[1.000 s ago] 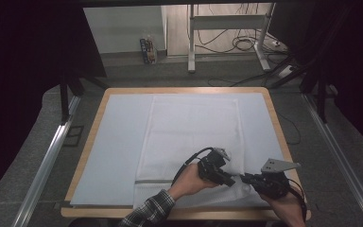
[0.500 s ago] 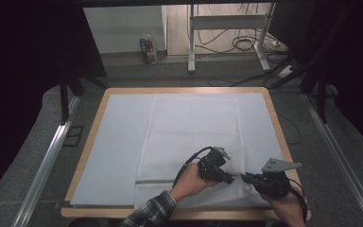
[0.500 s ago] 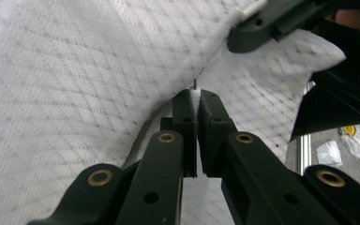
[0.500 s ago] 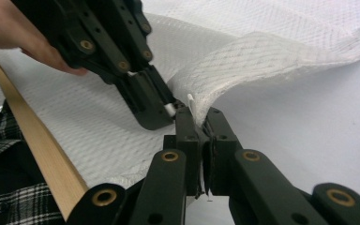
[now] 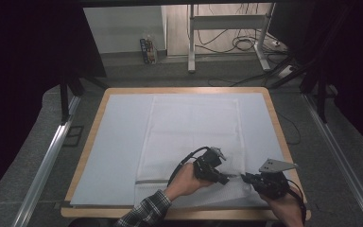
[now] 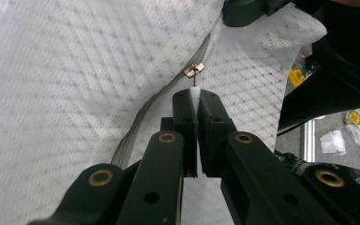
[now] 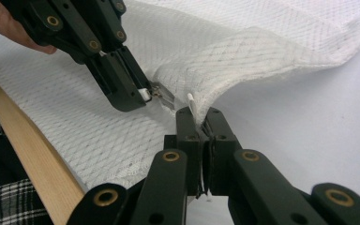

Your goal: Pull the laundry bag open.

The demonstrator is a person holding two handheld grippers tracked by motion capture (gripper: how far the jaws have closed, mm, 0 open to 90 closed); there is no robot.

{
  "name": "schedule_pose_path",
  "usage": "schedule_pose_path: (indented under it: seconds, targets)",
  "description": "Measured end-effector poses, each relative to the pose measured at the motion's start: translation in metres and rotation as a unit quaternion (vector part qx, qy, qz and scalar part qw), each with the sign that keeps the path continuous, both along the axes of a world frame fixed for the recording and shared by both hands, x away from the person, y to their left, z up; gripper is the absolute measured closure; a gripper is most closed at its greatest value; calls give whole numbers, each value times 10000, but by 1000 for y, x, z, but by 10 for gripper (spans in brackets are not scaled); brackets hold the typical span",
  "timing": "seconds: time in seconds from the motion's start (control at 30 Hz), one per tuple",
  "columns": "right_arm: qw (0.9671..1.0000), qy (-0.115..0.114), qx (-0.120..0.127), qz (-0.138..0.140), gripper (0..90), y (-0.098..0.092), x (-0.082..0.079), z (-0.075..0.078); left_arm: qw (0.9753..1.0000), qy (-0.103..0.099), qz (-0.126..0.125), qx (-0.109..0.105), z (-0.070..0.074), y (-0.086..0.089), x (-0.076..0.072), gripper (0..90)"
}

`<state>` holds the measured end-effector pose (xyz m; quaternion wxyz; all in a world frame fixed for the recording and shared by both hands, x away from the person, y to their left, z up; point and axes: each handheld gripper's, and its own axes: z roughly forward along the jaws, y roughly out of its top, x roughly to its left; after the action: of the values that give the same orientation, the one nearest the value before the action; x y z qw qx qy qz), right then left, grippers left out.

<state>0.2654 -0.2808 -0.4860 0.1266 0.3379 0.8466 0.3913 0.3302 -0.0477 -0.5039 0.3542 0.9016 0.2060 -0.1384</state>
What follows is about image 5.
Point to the white power strip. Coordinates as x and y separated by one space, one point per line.
286 71

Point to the white cloth sheet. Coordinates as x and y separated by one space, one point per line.
189 126

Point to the white metal desk frame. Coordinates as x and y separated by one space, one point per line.
191 41

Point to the person's right hand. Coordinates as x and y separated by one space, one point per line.
280 206

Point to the aluminium floor rail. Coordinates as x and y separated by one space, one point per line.
343 157
44 167

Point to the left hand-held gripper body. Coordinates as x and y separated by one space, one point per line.
208 164

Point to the black floor bracket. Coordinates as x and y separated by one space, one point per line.
73 136

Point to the light grey table mat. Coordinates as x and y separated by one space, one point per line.
116 142

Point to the black metal stand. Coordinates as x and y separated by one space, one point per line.
64 101
320 94

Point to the pack of bottles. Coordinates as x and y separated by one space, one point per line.
148 50

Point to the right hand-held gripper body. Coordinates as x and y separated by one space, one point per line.
271 184

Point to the dark curtain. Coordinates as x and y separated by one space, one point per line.
359 63
28 63

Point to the person's left hand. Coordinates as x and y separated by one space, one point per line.
186 183

